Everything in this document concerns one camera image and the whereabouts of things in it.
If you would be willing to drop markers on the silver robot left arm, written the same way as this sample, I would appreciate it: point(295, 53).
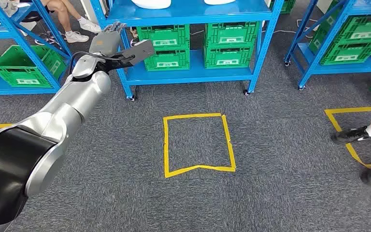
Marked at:
point(76, 96)

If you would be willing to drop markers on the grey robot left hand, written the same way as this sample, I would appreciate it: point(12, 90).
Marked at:
point(107, 43)

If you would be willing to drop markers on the long white plastic shell part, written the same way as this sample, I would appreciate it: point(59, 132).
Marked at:
point(219, 2)

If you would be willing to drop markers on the blue metal shelf rack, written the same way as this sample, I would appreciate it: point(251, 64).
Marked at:
point(348, 69)
point(12, 91)
point(188, 12)

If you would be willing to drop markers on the white table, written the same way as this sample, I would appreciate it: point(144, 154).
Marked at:
point(88, 9)

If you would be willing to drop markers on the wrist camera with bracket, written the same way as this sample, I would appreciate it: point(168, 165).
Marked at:
point(139, 51)

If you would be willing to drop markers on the person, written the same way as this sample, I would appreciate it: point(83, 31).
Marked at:
point(352, 134)
point(59, 9)

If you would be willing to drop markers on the wide white plastic shell part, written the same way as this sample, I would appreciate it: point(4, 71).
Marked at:
point(150, 4)

